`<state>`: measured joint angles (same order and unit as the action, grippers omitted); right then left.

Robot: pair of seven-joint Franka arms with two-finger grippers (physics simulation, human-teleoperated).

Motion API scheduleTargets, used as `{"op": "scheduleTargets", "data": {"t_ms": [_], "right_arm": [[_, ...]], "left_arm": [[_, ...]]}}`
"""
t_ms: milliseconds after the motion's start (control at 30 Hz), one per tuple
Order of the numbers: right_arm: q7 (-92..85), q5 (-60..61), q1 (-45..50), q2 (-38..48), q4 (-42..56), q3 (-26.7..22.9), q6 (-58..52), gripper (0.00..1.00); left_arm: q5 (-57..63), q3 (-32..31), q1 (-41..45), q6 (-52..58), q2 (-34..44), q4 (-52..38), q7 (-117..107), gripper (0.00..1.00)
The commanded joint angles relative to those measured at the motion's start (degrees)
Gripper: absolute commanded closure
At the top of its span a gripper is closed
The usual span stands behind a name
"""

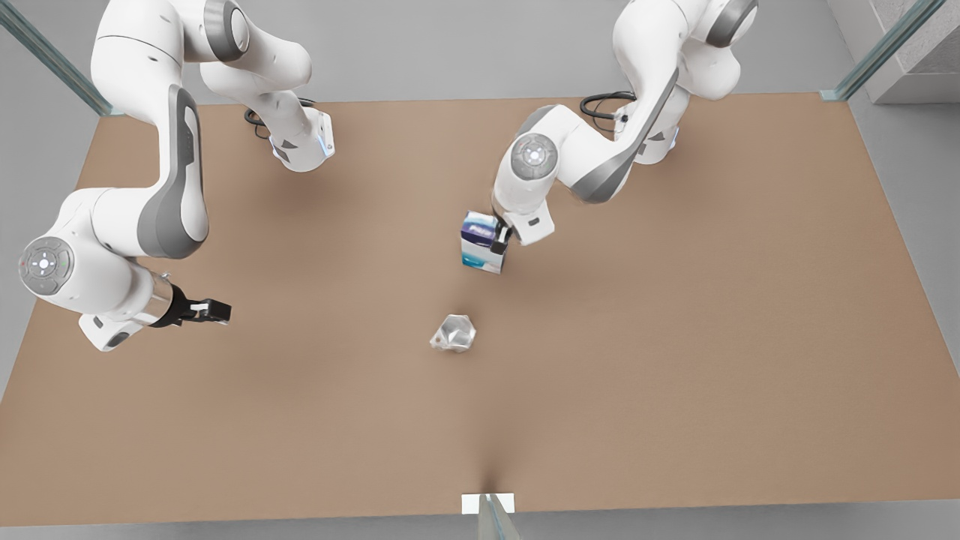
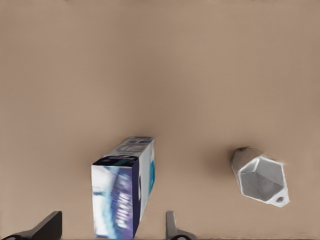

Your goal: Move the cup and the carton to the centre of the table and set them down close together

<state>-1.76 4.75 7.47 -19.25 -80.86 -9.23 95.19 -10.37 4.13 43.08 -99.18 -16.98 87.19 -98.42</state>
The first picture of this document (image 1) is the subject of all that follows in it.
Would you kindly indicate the silver frame post with white foot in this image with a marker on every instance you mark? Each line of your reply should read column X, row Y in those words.
column 491, row 514

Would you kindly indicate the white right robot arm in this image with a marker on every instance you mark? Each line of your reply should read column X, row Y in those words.
column 120, row 217

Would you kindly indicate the blue and white carton box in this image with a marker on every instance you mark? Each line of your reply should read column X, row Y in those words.
column 477, row 247

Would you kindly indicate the grey concrete block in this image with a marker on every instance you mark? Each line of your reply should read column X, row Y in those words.
column 926, row 52

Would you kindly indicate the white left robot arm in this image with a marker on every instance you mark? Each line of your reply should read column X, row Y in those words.
column 600, row 157

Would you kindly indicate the crumpled silver foil cup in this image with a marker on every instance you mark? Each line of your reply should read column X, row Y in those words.
column 453, row 334

